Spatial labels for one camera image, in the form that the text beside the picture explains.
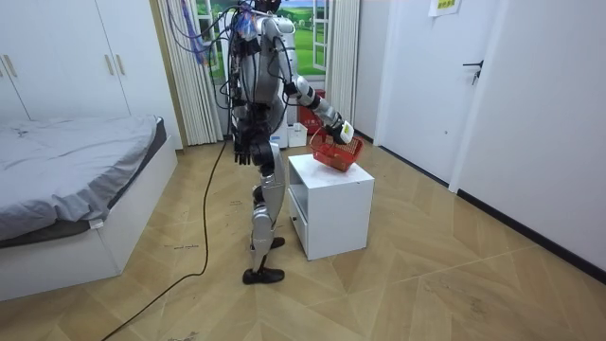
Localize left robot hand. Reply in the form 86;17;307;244
233;129;256;167

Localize red plastic basket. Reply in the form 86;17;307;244
309;128;365;173

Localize white storage box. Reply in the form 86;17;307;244
270;119;290;150
287;122;310;149

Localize white pleated curtain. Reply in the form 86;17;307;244
155;0;224;148
325;0;362;127

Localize red box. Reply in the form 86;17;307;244
296;88;329;136

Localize robot legs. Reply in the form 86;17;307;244
241;136;288;286

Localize robot body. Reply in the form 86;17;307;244
225;0;298;148

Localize white bedside cabinet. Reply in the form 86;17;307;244
287;153;376;262

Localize grey bed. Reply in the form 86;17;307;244
0;113;179;303

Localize white door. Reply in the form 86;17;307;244
378;0;499;185

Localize white wardrobe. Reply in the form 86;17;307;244
0;0;185;151

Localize black floor cable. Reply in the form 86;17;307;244
99;106;236;341

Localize cable bundle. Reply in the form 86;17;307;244
164;0;255;68

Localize landscape window wall poster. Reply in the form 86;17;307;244
193;0;332;82

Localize black door handle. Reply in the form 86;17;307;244
462;59;486;87

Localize white paper wall notice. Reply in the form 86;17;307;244
427;0;462;19

